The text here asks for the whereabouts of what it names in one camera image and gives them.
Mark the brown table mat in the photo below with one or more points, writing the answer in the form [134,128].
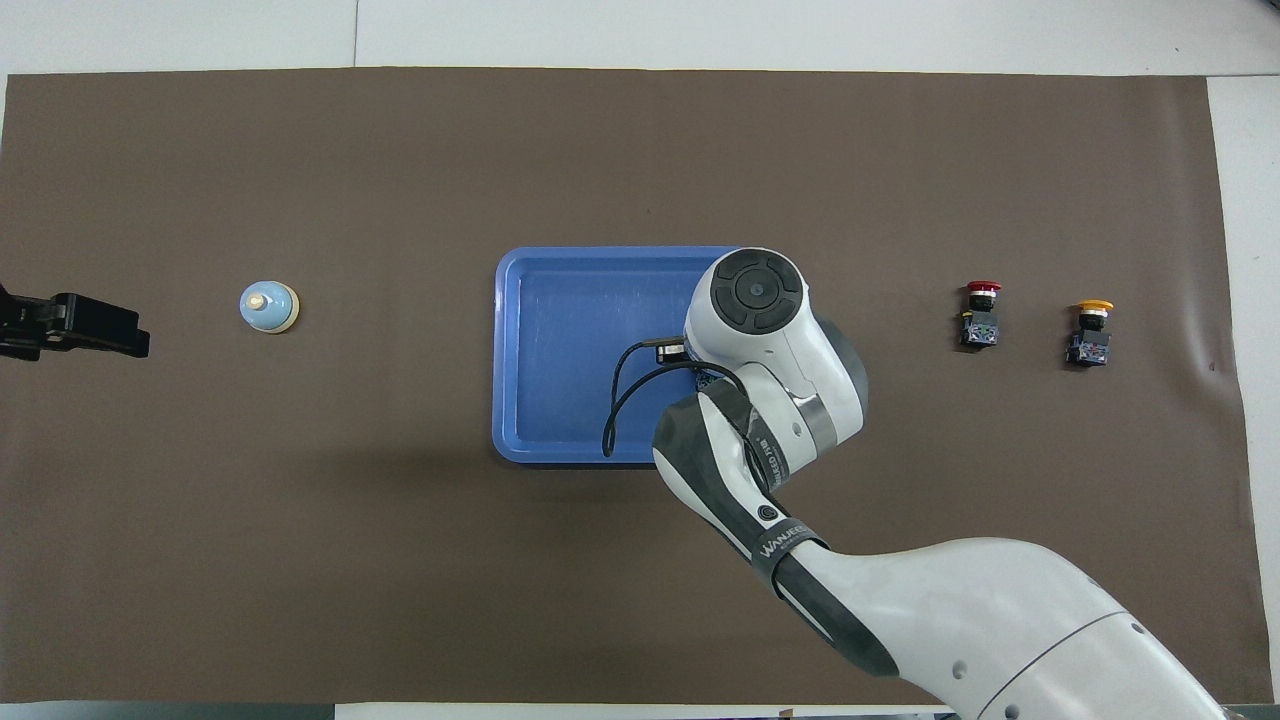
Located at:
[300,550]

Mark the red mushroom push button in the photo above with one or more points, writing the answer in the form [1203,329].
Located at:
[980,328]

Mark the light blue service bell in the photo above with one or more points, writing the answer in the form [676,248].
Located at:
[268,308]

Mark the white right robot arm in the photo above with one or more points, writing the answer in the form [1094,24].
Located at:
[950,620]

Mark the yellow mushroom push button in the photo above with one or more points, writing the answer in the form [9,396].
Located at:
[1090,348]

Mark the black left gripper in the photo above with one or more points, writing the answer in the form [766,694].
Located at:
[95,322]

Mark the blue plastic tray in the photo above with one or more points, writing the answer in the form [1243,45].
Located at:
[560,350]

